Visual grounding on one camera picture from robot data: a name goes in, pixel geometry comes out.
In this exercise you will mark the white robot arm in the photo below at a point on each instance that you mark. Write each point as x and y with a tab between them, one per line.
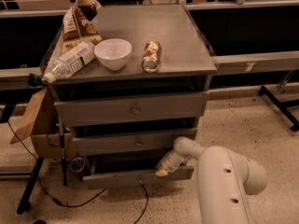
224	180

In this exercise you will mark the grey bottom drawer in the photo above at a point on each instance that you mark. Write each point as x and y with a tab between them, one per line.
110	172

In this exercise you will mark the grey middle drawer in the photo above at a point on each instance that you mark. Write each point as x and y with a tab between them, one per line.
129	142

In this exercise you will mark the grey top drawer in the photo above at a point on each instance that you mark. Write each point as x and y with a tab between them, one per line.
132	108

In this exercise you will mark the metal drink can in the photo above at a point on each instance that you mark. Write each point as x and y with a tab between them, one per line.
151	58

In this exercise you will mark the brown cup on floor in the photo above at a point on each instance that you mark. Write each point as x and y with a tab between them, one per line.
78	167

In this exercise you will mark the grey drawer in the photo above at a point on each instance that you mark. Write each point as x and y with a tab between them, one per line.
110	172
129	142
132	108

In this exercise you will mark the black stand leg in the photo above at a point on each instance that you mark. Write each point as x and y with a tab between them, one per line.
24	204

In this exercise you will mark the cardboard box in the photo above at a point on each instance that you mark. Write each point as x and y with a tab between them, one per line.
39	122

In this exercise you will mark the brown chip bag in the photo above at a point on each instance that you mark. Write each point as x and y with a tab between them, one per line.
77	22

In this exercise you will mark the black stand base right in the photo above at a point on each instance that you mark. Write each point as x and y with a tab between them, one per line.
283	107

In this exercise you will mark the grey metal rail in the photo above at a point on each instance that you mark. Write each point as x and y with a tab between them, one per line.
256	63

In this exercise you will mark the white bowl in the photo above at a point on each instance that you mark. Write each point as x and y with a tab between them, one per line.
113	53

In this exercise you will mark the grey drawer cabinet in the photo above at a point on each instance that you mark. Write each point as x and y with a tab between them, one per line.
185	66

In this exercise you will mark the thin black tripod pole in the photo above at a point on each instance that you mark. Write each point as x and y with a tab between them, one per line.
63	160

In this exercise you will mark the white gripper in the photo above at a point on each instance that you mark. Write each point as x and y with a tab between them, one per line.
171	162

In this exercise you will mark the clear plastic water bottle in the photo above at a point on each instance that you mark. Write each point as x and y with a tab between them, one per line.
71	62

